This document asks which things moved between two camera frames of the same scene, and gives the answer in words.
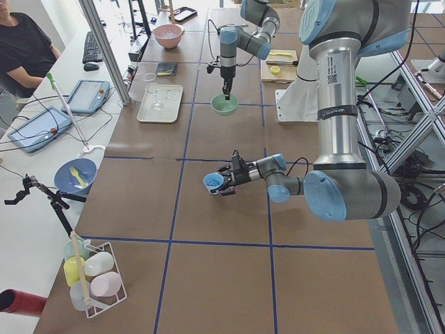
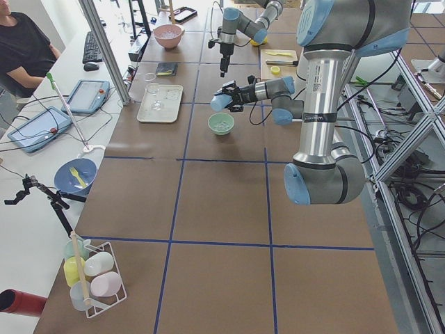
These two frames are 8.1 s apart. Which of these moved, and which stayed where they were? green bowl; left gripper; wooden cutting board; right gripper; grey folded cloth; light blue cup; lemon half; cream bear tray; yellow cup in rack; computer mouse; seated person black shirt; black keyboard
Moved: green bowl; right gripper; light blue cup; left gripper
Stayed: cream bear tray; seated person black shirt; black keyboard; yellow cup in rack; computer mouse; lemon half; wooden cutting board; grey folded cloth
